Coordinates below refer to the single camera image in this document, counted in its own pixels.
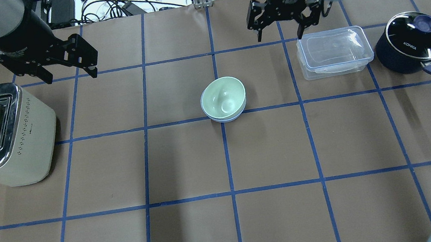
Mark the green bowl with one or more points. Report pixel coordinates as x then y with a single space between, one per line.
223 89

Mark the cream white toaster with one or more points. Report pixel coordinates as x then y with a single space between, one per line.
27 136

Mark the black power adapter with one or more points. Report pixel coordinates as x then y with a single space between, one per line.
62 13

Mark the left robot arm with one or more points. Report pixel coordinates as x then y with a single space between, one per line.
28 45

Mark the blue bowl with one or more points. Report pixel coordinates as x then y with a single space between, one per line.
227 111

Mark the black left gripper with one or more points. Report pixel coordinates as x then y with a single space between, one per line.
25 34

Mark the clear plastic container with lid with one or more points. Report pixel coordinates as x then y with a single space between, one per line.
334 52

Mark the dark blue pot with lid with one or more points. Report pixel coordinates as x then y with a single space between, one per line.
405 44

